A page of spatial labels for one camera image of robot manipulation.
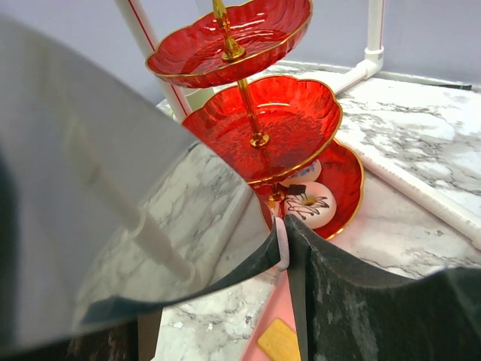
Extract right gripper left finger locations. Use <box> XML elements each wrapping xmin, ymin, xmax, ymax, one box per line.
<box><xmin>67</xmin><ymin>311</ymin><xmax>162</xmax><ymax>360</ymax></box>

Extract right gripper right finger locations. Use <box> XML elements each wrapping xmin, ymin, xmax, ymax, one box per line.
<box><xmin>284</xmin><ymin>216</ymin><xmax>480</xmax><ymax>360</ymax></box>

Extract white chocolate donut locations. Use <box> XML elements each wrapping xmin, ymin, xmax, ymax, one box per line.
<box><xmin>283</xmin><ymin>181</ymin><xmax>337</xmax><ymax>229</ymax></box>

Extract metal tongs pink tips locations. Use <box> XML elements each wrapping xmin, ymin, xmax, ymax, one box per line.
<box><xmin>1</xmin><ymin>15</ymin><xmax>283</xmax><ymax>359</ymax></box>

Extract blue frosted donut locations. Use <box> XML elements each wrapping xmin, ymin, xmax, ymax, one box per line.
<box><xmin>280</xmin><ymin>159</ymin><xmax>322</xmax><ymax>187</ymax></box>

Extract red three-tier stand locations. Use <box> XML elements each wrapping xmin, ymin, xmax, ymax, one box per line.
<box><xmin>146</xmin><ymin>1</ymin><xmax>365</xmax><ymax>239</ymax></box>

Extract pink serving tray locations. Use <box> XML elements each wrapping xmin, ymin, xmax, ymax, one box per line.
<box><xmin>240</xmin><ymin>272</ymin><xmax>301</xmax><ymax>360</ymax></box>

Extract rectangular yellow biscuit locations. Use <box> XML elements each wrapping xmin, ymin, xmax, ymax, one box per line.
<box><xmin>257</xmin><ymin>318</ymin><xmax>301</xmax><ymax>361</ymax></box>

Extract green mug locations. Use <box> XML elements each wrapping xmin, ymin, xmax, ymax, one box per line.
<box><xmin>183</xmin><ymin>88</ymin><xmax>214</xmax><ymax>111</ymax></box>

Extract white pvc pipe frame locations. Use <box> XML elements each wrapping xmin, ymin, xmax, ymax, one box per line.
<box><xmin>114</xmin><ymin>0</ymin><xmax>481</xmax><ymax>251</ymax></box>

